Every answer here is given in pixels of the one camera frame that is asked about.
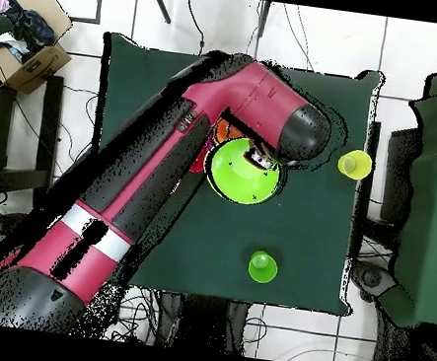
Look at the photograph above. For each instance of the dark blue clothing bundle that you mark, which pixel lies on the dark blue clothing bundle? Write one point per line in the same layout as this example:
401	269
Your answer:
31	28

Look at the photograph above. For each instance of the orange plastic cup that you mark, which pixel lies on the orange plastic cup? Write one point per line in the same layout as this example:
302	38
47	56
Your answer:
225	131

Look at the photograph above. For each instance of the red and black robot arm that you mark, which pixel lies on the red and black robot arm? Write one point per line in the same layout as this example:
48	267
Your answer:
253	97

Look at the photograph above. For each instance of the yellow plastic cup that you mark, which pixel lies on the yellow plastic cup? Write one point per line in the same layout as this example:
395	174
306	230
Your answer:
355	164

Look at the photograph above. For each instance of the cardboard box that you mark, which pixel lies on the cardboard box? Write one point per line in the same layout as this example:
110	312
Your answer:
37	73

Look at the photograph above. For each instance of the green plastic bowl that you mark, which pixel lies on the green plastic bowl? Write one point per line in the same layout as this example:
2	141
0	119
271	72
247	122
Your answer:
239	175

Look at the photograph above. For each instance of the green plastic cup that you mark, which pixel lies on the green plastic cup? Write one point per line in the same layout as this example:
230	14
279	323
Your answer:
262	268

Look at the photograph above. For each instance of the dark green tablecloth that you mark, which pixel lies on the dark green tablecloth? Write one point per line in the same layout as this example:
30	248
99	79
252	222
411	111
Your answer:
235	230

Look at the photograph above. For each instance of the black equipment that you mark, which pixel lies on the black equipment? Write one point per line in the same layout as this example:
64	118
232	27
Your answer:
370	278

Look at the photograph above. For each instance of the red plastic cup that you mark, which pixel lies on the red plastic cup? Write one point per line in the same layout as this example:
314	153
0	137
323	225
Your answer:
197	165

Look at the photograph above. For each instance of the black metal frame stand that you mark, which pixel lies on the black metal frame stand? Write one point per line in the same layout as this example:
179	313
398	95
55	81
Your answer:
49	126

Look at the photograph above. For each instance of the black tripod leg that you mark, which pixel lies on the black tripod leg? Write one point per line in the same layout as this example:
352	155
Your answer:
160	5
264	19

